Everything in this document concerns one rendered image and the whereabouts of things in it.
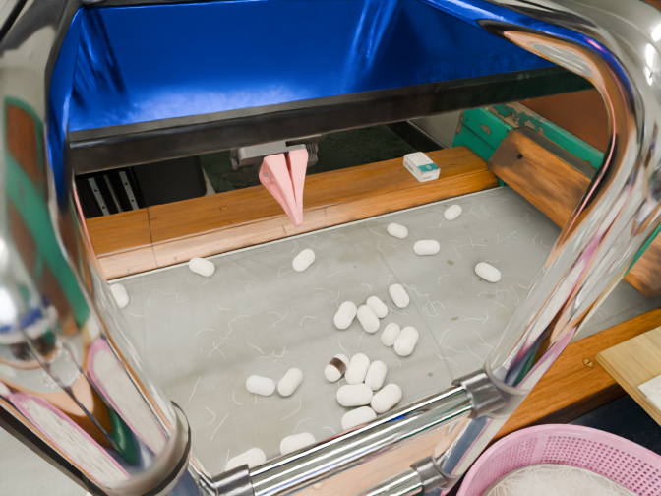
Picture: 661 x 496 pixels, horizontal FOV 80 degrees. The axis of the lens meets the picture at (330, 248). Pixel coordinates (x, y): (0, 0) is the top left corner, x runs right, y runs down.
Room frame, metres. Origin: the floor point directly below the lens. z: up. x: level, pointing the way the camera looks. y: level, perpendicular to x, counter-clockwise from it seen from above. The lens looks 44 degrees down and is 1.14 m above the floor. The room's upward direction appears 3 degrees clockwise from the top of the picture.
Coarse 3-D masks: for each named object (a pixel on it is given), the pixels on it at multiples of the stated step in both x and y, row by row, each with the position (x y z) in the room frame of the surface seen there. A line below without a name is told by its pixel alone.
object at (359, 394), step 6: (360, 384) 0.20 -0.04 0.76; (342, 390) 0.19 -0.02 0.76; (348, 390) 0.19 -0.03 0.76; (354, 390) 0.19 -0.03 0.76; (360, 390) 0.19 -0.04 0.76; (366, 390) 0.19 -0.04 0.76; (342, 396) 0.19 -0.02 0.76; (348, 396) 0.19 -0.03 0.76; (354, 396) 0.19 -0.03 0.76; (360, 396) 0.19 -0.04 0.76; (366, 396) 0.19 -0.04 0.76; (372, 396) 0.19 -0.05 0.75; (342, 402) 0.18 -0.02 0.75; (348, 402) 0.18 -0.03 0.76; (354, 402) 0.18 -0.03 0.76; (360, 402) 0.18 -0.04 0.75; (366, 402) 0.18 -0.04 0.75
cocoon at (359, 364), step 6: (360, 354) 0.23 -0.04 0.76; (354, 360) 0.23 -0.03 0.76; (360, 360) 0.22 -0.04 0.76; (366, 360) 0.23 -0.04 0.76; (348, 366) 0.22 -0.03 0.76; (354, 366) 0.22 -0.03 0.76; (360, 366) 0.22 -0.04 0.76; (366, 366) 0.22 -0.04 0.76; (348, 372) 0.21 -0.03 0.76; (354, 372) 0.21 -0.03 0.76; (360, 372) 0.21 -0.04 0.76; (366, 372) 0.22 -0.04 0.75; (348, 378) 0.21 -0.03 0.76; (354, 378) 0.21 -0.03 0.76; (360, 378) 0.21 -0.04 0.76; (354, 384) 0.20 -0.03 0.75
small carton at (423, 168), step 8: (408, 160) 0.60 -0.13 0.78; (416, 160) 0.60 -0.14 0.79; (424, 160) 0.60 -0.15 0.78; (408, 168) 0.60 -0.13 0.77; (416, 168) 0.58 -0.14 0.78; (424, 168) 0.57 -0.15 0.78; (432, 168) 0.58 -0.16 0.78; (416, 176) 0.57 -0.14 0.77; (424, 176) 0.56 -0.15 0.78; (432, 176) 0.57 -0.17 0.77
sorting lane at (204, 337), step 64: (256, 256) 0.40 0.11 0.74; (320, 256) 0.40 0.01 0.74; (384, 256) 0.41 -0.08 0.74; (448, 256) 0.41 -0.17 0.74; (512, 256) 0.42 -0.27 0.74; (128, 320) 0.28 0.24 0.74; (192, 320) 0.28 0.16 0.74; (256, 320) 0.29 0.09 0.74; (320, 320) 0.29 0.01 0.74; (384, 320) 0.29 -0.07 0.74; (448, 320) 0.30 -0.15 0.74; (192, 384) 0.20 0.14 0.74; (320, 384) 0.21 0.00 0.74; (384, 384) 0.21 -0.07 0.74; (448, 384) 0.21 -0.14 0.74; (0, 448) 0.13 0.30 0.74
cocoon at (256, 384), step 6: (252, 378) 0.20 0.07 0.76; (258, 378) 0.20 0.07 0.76; (264, 378) 0.20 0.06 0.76; (246, 384) 0.20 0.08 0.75; (252, 384) 0.19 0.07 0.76; (258, 384) 0.19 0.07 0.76; (264, 384) 0.19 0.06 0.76; (270, 384) 0.20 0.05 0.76; (252, 390) 0.19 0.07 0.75; (258, 390) 0.19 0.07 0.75; (264, 390) 0.19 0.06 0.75; (270, 390) 0.19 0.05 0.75
